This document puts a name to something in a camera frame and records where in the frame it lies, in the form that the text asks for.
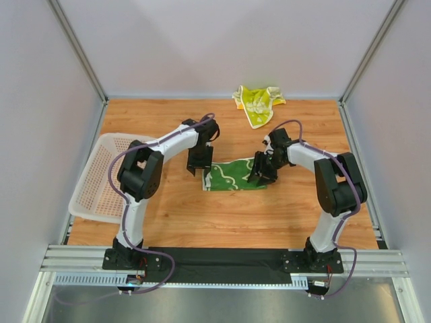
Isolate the slotted grey cable duct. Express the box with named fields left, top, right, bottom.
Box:
left=54, top=273, right=308, bottom=290

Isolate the right aluminium frame post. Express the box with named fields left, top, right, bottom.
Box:
left=339, top=0, right=407, bottom=105

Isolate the aluminium frame post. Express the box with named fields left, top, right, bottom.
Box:
left=47, top=0, right=108, bottom=104
left=339, top=0, right=407, bottom=105

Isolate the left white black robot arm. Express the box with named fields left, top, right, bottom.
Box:
left=102, top=113, right=220, bottom=271

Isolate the left aluminium frame post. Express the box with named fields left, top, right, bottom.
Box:
left=47, top=0, right=108, bottom=104

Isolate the white plastic basket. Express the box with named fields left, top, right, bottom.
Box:
left=68, top=133, right=154, bottom=224

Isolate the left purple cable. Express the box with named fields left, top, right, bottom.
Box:
left=53, top=112, right=216, bottom=306

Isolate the aluminium front rail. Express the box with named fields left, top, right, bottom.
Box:
left=41, top=245, right=409, bottom=277

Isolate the green frog pattern towel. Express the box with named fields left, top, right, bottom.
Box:
left=202, top=157, right=267, bottom=192

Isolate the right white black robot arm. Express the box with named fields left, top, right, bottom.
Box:
left=247, top=128, right=368, bottom=273

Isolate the crumpled yellow green towel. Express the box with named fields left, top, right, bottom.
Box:
left=232, top=85, right=286, bottom=129

